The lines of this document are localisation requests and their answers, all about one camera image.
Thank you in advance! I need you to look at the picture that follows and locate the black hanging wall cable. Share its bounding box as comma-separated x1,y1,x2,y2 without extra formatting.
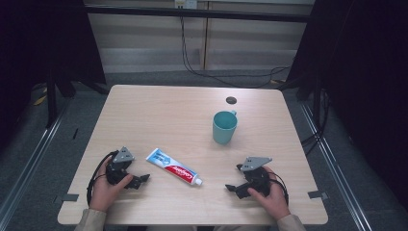
179,15,292,90

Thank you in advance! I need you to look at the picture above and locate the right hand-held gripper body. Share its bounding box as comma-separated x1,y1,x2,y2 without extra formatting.
236,156,274,197

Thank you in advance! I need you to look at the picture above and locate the teal cup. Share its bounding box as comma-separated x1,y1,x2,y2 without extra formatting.
212,110,239,145

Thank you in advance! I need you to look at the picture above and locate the grey tape strip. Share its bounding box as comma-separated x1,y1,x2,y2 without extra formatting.
62,192,80,203
307,190,329,200

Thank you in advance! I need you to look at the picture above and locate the black horizontal bar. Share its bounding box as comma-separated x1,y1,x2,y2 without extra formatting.
84,4,312,24

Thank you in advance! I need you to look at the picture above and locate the white wall socket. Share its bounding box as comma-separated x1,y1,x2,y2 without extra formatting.
173,0,198,11

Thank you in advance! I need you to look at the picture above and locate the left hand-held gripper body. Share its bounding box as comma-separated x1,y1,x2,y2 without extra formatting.
105,146,136,187

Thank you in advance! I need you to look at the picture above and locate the person's left hand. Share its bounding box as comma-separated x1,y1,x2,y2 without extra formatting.
89,172,135,213

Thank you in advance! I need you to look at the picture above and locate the yellow floor scrap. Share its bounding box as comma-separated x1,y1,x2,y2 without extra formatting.
33,93,48,107

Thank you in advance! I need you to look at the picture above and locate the metal floor rail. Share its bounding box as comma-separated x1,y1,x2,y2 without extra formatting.
299,101,373,231
0,95,73,225

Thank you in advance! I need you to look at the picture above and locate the right hand-held gripper black cable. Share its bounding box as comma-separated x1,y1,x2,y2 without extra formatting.
267,170,290,206

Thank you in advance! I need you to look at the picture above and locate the black curtain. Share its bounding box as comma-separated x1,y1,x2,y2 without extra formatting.
286,0,408,203
0,0,108,152

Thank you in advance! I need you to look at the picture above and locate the black floor cable bundle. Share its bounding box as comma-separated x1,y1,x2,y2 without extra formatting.
300,89,332,157

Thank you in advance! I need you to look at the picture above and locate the person's right hand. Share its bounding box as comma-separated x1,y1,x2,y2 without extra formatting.
246,167,292,222

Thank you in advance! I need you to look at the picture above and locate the white red blue toothpaste tube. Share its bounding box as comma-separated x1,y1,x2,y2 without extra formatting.
145,147,204,187

